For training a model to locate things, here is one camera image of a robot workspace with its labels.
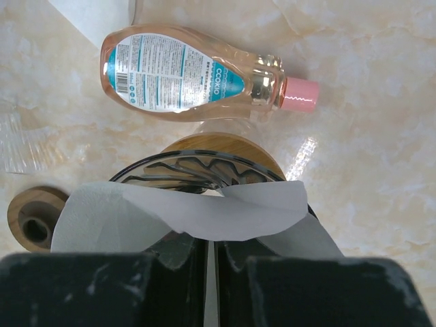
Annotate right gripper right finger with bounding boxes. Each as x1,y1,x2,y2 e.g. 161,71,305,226
214,239,276,326

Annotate clear ribbed glass dripper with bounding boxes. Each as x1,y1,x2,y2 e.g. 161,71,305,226
110,150,284,194

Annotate light wooden dripper ring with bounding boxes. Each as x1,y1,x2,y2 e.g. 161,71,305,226
159,133,286,181

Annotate dark wooden dripper ring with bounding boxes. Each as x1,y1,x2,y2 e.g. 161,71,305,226
6,185,71,253

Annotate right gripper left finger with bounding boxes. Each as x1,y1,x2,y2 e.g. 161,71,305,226
144,232,204,326

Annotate white coffee filter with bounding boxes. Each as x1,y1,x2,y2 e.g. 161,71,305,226
49,0,136,48
50,181,342,259

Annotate pink liquid bottle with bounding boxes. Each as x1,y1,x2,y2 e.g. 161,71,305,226
100,24,320,122

